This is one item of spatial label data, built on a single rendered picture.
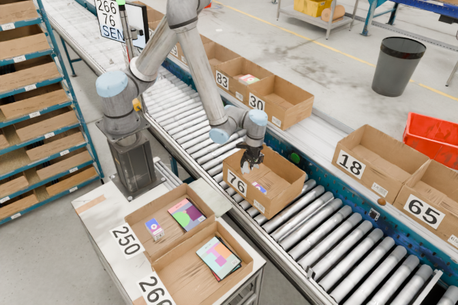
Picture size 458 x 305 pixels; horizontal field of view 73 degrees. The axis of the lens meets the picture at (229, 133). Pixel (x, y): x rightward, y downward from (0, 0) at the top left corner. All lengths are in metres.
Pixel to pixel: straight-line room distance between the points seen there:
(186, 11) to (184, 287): 1.18
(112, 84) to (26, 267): 1.73
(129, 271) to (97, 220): 0.37
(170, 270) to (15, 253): 1.62
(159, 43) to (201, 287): 1.12
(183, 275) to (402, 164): 1.36
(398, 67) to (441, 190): 2.56
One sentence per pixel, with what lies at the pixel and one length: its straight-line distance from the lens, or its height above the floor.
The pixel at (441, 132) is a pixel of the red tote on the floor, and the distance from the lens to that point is 3.98.
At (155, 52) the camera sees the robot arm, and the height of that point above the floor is 1.58.
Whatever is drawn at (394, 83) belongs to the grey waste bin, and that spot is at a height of 0.21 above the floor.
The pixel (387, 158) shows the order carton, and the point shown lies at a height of 0.90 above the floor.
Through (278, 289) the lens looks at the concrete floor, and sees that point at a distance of 2.43.
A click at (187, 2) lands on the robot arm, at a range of 1.23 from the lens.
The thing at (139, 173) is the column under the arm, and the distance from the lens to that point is 1.88.
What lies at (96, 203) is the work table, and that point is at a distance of 1.99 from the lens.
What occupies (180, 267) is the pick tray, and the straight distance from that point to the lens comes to 1.64.
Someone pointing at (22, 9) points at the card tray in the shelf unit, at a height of 1.60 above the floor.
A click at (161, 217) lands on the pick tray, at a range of 1.81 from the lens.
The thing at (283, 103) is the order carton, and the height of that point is 0.88.
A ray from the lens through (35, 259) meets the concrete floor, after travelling 2.88.
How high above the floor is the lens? 2.20
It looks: 39 degrees down
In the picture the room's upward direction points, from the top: straight up
